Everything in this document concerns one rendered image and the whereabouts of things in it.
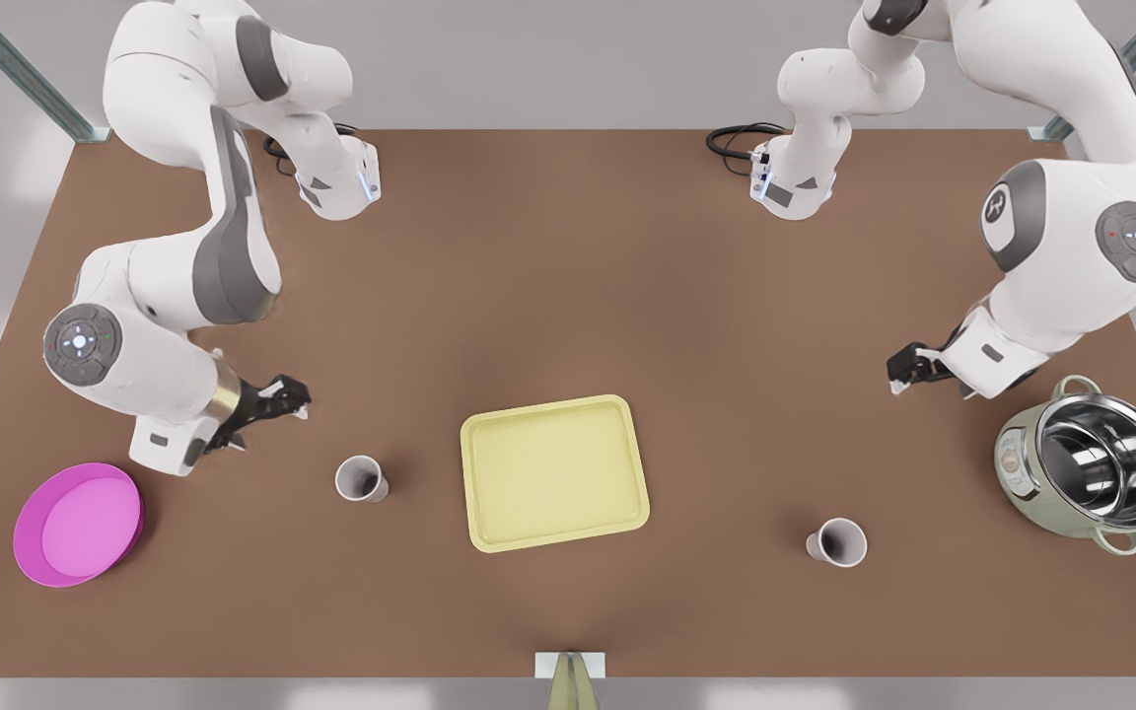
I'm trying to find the white IKEA cup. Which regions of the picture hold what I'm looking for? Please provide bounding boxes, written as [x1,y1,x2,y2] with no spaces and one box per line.
[334,455,391,505]
[805,518,869,569]

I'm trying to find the yellow rectangular tray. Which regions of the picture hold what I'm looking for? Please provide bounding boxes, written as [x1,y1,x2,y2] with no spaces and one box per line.
[460,394,652,555]

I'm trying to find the pink round plate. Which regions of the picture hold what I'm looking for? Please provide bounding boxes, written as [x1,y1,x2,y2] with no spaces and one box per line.
[13,462,146,590]

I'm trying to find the green steel cooking pot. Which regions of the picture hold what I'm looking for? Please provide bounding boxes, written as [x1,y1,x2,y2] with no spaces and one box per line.
[993,374,1136,556]

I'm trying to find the black cable loop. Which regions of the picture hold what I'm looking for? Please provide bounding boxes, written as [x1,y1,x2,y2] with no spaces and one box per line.
[705,122,788,179]
[263,122,360,179]

